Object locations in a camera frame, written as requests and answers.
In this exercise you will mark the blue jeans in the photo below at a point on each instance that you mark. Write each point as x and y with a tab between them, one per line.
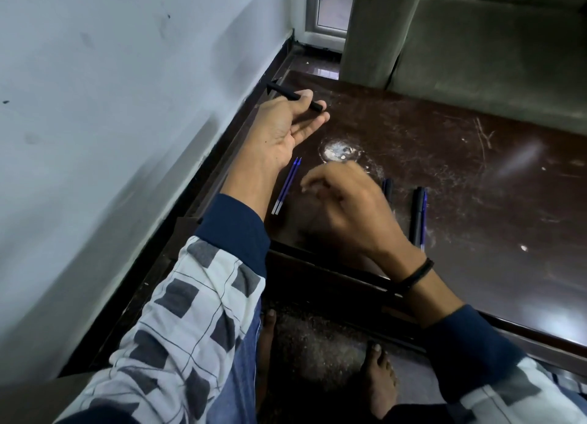
238	373

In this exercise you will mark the grey green sofa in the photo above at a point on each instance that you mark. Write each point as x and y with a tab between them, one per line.
477	43

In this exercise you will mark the person's left foot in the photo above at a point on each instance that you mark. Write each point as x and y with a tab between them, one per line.
266	345

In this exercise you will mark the person's right fingers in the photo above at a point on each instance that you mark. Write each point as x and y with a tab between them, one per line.
323	178

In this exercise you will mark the person's foot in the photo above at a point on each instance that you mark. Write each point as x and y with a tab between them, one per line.
266	345
378	382

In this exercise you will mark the person's left fingers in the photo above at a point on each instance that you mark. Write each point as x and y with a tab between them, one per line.
314	124

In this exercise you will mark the person's right forearm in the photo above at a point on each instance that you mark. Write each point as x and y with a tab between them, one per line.
472	350

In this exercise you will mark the person's right hand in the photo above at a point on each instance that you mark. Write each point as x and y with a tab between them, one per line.
353	212

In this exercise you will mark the person's right foot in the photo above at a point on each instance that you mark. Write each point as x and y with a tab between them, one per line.
378	382

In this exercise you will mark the person's left hand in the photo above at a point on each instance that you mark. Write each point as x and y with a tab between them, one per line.
275	130

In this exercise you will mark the person's left forearm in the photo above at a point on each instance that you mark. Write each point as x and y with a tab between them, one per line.
206	309

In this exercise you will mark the white window frame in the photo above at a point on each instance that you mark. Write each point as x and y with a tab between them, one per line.
328	11

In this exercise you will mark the blue pen refill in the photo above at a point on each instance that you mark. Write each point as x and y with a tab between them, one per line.
424	222
285	187
290	187

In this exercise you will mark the black wristband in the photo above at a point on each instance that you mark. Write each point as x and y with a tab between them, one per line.
416	276

